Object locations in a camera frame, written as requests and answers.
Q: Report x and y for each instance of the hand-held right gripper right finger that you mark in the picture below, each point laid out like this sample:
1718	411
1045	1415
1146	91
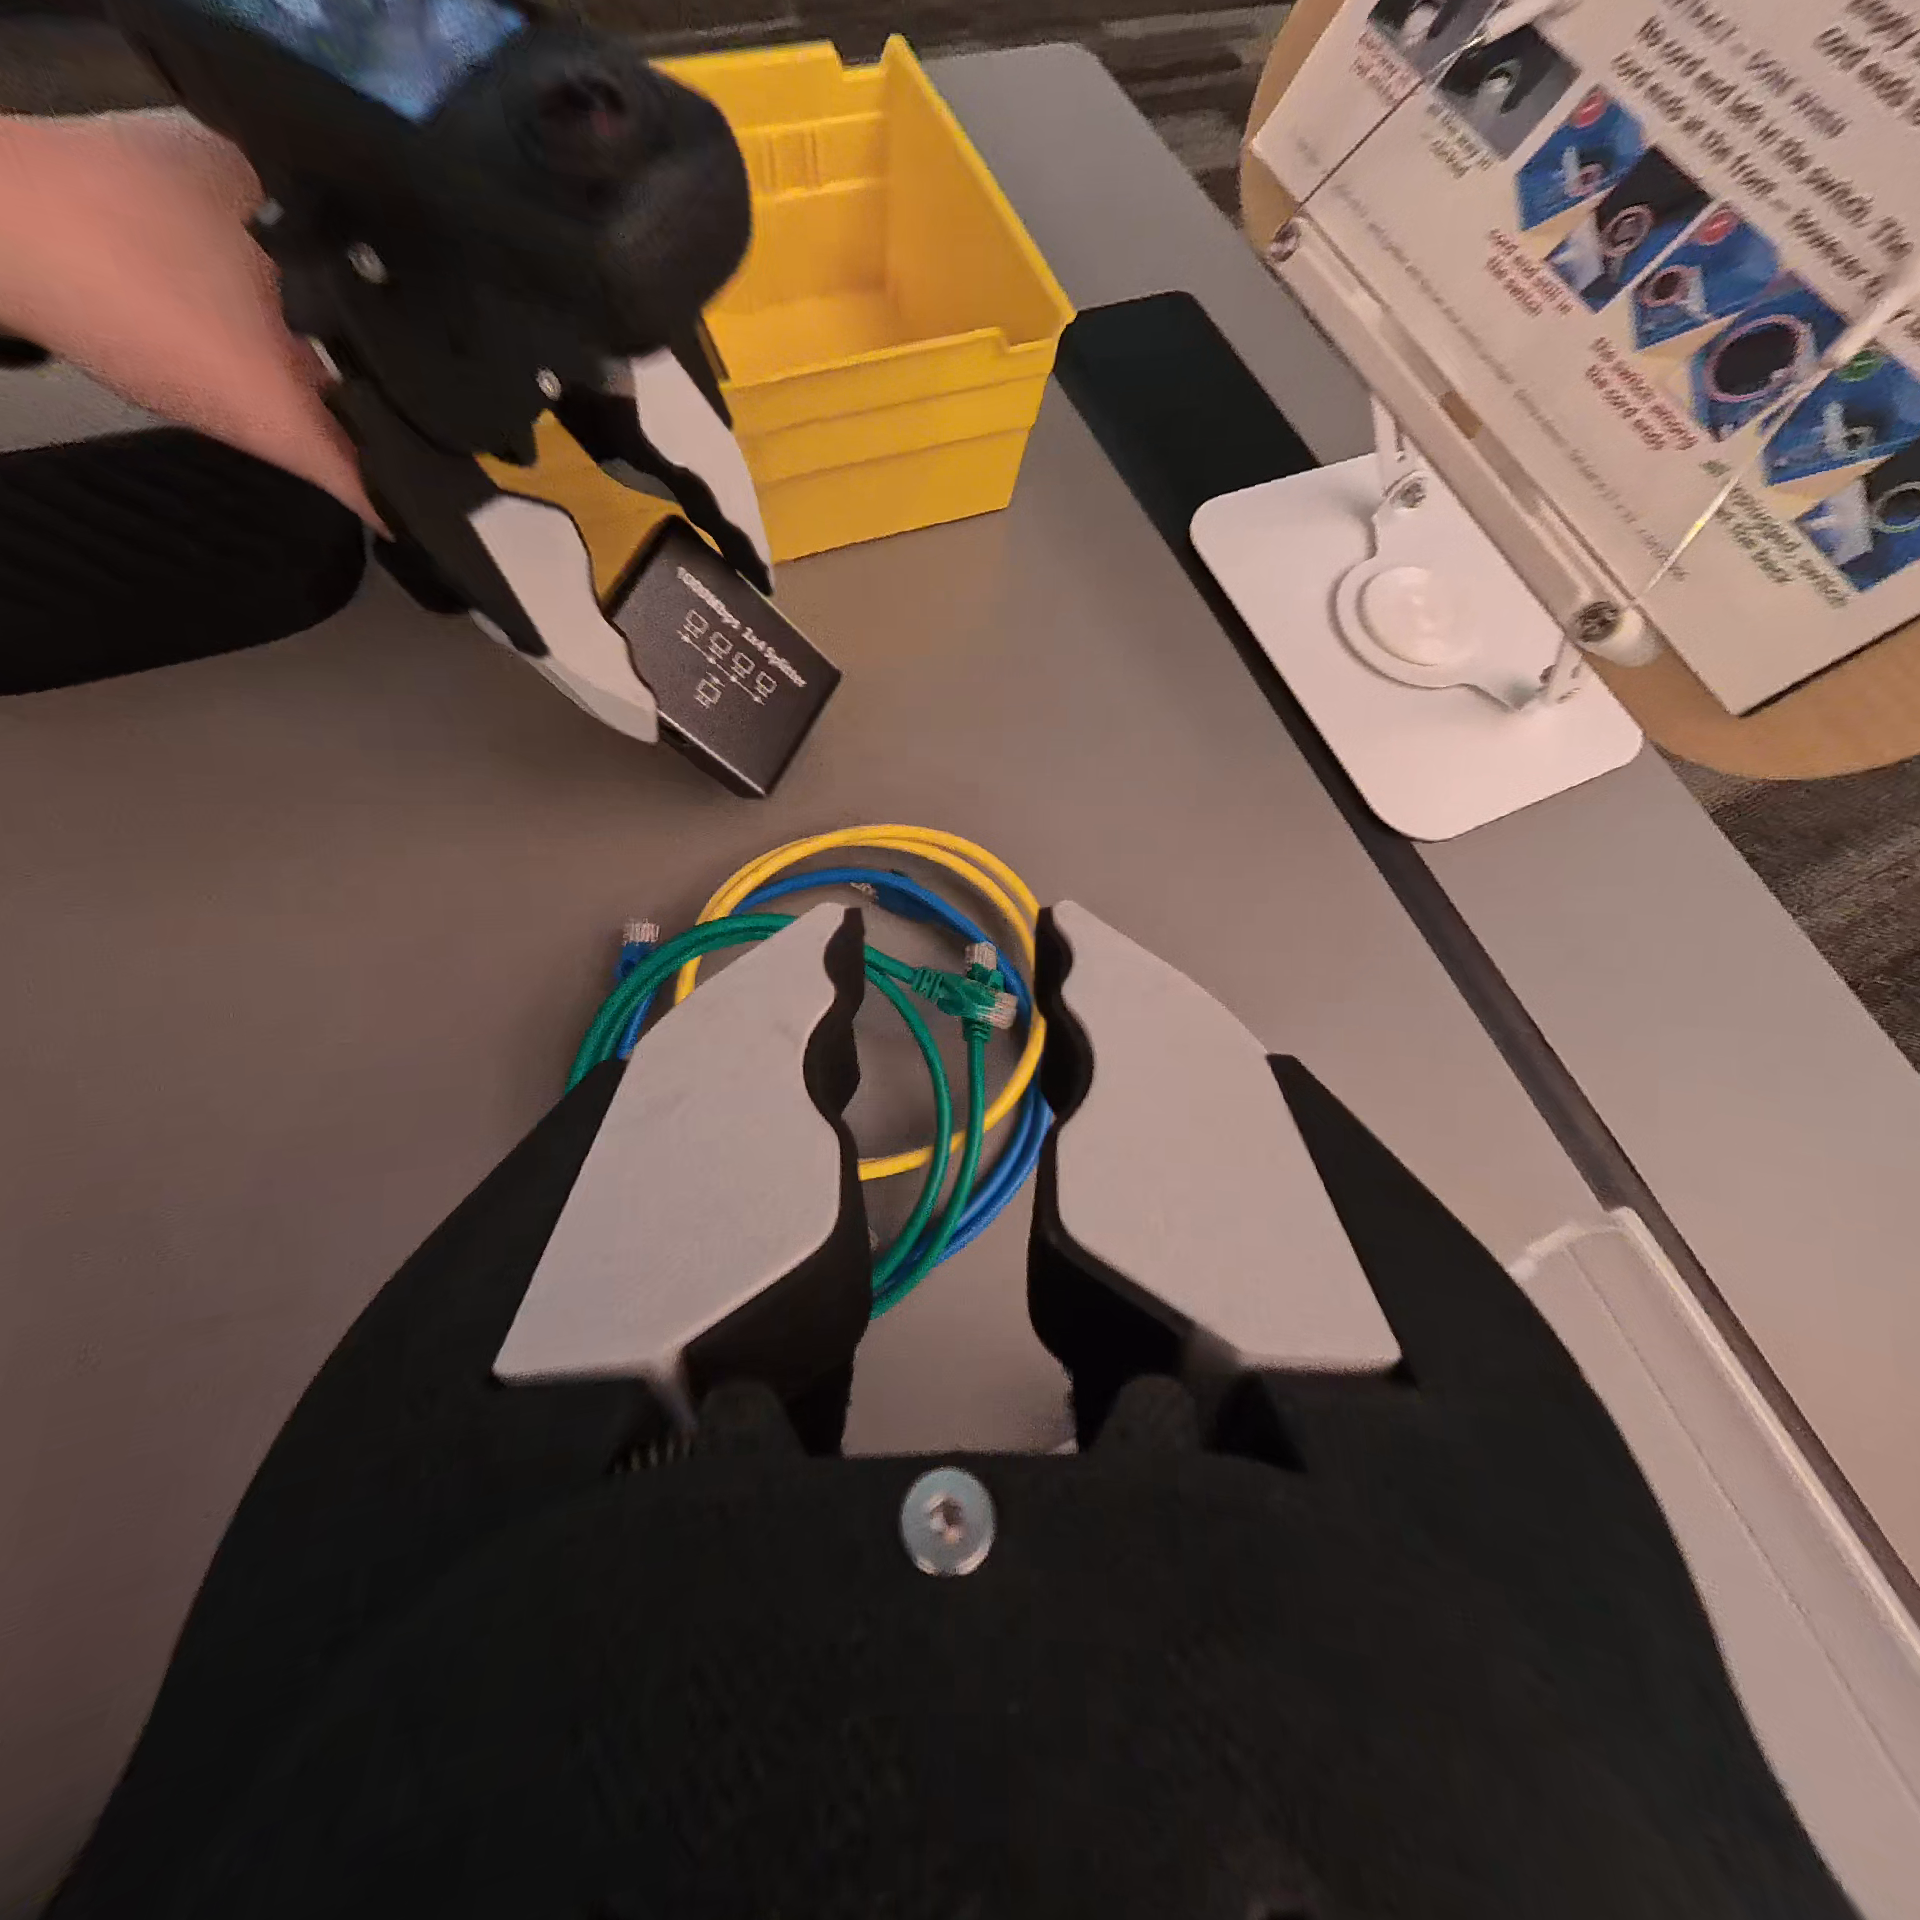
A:
1187	1171

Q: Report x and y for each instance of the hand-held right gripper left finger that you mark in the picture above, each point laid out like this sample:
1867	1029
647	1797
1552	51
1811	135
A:
707	1171

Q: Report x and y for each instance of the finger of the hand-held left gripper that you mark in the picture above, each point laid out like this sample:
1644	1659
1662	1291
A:
557	600
696	442

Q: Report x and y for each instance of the black ethernet splitter box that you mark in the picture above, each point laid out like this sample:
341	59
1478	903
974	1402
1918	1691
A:
737	673

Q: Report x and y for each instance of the yellow plastic bin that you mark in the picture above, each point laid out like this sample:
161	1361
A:
900	434

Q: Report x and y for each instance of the person's left hand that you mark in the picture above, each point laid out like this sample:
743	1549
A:
134	255

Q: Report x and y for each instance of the white stand base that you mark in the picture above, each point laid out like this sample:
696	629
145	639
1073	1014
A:
1305	600

